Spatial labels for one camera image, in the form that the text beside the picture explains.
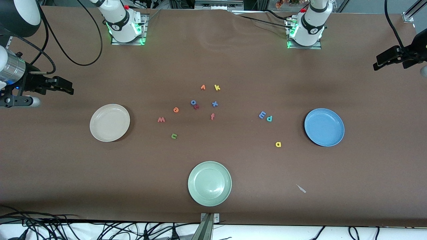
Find beige round plate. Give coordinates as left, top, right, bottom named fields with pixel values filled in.
left=89, top=104, right=131, bottom=142

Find brown paper table cover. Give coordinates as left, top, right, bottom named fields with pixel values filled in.
left=0, top=5, right=427, bottom=228

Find blue round plate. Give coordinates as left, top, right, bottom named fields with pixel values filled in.
left=304, top=108, right=345, bottom=147

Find orange dried flowers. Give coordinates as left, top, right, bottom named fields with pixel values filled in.
left=276, top=0, right=301, bottom=9

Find grey metal box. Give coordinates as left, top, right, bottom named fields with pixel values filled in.
left=194, top=0, right=244, bottom=10

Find pale green round plate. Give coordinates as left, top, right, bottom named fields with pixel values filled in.
left=187, top=161, right=232, bottom=207

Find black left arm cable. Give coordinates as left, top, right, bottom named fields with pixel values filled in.
left=384, top=0, right=417, bottom=55

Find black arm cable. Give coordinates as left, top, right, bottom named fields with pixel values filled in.
left=384, top=0, right=417, bottom=55
left=7, top=0, right=103, bottom=75

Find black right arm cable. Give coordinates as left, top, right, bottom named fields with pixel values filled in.
left=7, top=0, right=103, bottom=75

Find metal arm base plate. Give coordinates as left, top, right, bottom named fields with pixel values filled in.
left=111, top=13, right=148, bottom=46
left=286, top=17, right=322, bottom=50

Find short black table cable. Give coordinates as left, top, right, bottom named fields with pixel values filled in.
left=264, top=9, right=291, bottom=21

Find long black table cable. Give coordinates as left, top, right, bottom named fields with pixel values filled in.
left=238, top=15, right=291, bottom=29

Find black cable tangle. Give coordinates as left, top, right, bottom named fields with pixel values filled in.
left=0, top=205, right=187, bottom=240

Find grey metal camera post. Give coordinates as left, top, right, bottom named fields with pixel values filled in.
left=192, top=213, right=220, bottom=240

